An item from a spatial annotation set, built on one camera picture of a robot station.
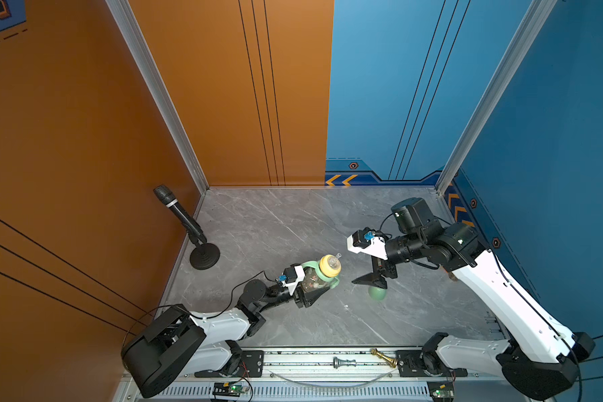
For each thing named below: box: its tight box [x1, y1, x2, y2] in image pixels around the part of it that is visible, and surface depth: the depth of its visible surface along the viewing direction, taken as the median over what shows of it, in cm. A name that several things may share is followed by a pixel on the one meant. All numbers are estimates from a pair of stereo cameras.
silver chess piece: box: [332, 356, 357, 369], surface depth 74 cm
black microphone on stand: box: [153, 184, 222, 271], surface depth 83 cm
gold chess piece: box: [369, 347, 398, 369], surface depth 75 cm
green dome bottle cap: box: [368, 286, 388, 301], surface depth 87 cm
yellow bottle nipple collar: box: [319, 254, 342, 278], surface depth 65 cm
